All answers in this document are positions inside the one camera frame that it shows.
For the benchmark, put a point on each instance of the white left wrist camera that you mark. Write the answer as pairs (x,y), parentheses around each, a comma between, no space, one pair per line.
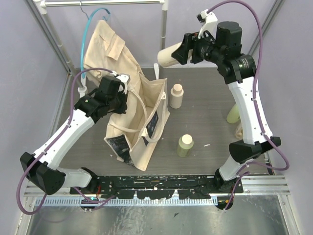
(124,80)

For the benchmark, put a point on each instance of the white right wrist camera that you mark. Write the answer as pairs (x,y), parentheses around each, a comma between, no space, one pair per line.
(208,21)

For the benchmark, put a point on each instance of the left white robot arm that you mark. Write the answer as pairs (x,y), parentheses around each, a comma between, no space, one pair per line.
(42,166)

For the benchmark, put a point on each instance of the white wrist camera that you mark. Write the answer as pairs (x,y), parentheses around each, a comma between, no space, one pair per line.
(124,80)
(208,21)

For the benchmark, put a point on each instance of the amber clear bottle white cap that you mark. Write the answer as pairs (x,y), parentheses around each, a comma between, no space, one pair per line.
(239,131)

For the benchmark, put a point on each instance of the white metal clothes rack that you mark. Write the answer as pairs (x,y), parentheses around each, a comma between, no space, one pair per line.
(43,5)

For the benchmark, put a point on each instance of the aluminium frame rail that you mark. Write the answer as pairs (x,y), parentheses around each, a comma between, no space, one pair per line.
(252,185)

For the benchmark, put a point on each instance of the beige hanging shirt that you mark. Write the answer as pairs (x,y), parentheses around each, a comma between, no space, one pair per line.
(107,50)

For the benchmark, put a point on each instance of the cream canvas tote bag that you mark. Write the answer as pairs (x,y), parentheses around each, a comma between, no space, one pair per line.
(134,135)

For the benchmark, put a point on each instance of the beige labelled bottle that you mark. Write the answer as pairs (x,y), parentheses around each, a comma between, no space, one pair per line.
(164,57)

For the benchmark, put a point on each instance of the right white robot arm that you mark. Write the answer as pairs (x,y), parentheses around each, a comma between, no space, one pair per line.
(238,71)

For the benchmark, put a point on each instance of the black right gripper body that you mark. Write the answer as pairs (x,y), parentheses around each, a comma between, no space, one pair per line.
(209,50)

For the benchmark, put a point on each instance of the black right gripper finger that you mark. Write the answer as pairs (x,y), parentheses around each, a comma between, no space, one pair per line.
(188,41)
(181,53)

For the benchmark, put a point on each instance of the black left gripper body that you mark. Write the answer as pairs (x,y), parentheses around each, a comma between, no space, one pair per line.
(121,103)

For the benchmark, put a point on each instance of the teal clothes hanger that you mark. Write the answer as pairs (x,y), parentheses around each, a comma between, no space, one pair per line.
(85,41)

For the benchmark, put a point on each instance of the green flip-cap bottle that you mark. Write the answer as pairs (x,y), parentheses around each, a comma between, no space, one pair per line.
(233,115)

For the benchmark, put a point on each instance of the green bottle beige cap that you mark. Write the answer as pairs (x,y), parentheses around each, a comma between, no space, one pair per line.
(185,144)

